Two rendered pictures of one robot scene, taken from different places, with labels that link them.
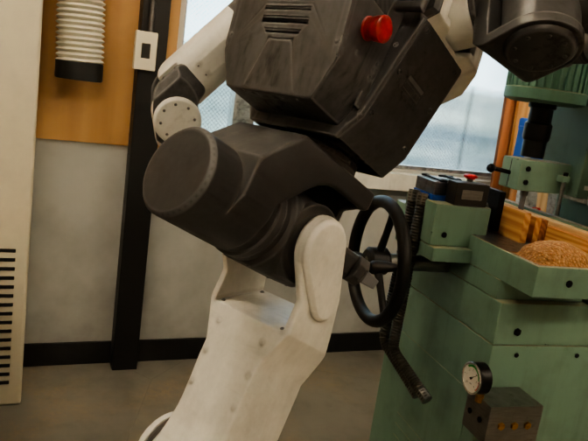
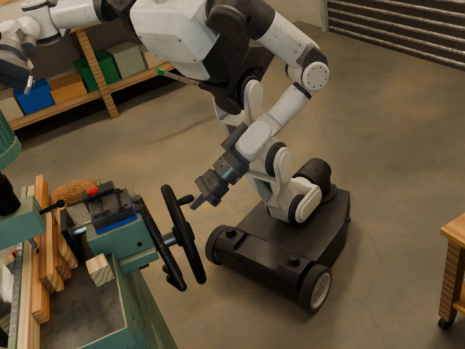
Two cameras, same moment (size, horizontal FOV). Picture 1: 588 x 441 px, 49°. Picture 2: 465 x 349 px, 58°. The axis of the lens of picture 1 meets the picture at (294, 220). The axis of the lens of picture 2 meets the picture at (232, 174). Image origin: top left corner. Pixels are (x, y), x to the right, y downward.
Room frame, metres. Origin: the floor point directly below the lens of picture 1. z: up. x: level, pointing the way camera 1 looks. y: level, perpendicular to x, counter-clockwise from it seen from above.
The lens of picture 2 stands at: (2.22, 0.06, 1.58)
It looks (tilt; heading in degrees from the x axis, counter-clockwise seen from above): 35 degrees down; 185
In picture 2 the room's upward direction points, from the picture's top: 14 degrees counter-clockwise
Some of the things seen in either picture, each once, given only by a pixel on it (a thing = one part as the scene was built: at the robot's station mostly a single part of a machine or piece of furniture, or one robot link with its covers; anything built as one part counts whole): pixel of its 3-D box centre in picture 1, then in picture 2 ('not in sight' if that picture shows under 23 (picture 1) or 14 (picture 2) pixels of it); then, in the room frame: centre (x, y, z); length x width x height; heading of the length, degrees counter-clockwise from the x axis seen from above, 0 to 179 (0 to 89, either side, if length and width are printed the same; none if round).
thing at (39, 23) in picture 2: not in sight; (33, 28); (0.90, -0.55, 1.31); 0.19 x 0.11 x 0.10; 6
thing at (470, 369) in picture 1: (478, 382); not in sight; (1.17, -0.40, 0.65); 0.06 x 0.04 x 0.08; 18
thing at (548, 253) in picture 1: (556, 250); (71, 189); (1.22, -0.51, 0.92); 0.14 x 0.09 x 0.04; 108
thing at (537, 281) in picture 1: (473, 241); (92, 252); (1.45, -0.41, 0.87); 0.61 x 0.30 x 0.06; 18
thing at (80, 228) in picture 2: (477, 206); (82, 228); (1.44, -0.40, 0.95); 0.09 x 0.07 x 0.09; 18
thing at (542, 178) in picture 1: (535, 178); (11, 226); (1.48, -0.53, 1.03); 0.14 x 0.07 x 0.09; 108
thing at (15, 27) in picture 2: not in sight; (10, 41); (1.06, -0.54, 1.32); 0.13 x 0.07 x 0.09; 6
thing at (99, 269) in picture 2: not in sight; (99, 269); (1.56, -0.34, 0.92); 0.05 x 0.04 x 0.04; 26
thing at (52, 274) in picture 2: (504, 217); (54, 248); (1.47, -0.48, 0.93); 0.24 x 0.01 x 0.06; 18
